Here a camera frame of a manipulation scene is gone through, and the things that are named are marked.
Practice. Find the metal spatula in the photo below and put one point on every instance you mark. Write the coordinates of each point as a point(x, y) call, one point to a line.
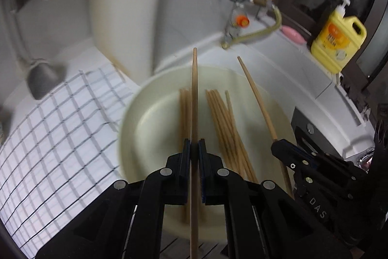
point(42, 80)

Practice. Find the white black checked cloth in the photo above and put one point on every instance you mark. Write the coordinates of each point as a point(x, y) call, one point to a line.
point(45, 155)

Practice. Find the single wooden chopstick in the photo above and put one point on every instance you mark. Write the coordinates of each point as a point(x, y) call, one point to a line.
point(257, 101)
point(195, 95)

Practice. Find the white vertical pipe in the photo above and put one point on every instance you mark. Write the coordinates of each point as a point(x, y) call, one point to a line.
point(127, 4)

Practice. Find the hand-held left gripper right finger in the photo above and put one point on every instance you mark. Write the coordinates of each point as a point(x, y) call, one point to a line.
point(203, 162)

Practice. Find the yellow detergent pump bottle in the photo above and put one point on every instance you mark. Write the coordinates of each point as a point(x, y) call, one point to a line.
point(336, 43)

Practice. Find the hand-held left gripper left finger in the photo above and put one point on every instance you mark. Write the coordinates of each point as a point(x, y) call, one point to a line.
point(185, 155)

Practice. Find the bundle of wooden chopsticks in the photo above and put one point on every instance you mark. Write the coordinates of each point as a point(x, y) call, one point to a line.
point(221, 125)

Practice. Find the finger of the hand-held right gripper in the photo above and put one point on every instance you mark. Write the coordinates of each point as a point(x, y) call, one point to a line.
point(288, 157)
point(303, 152)

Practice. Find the cream plastic basin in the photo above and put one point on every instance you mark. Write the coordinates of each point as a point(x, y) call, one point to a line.
point(151, 125)

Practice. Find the orange pipe knob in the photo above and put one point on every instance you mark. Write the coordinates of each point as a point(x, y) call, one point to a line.
point(242, 20)

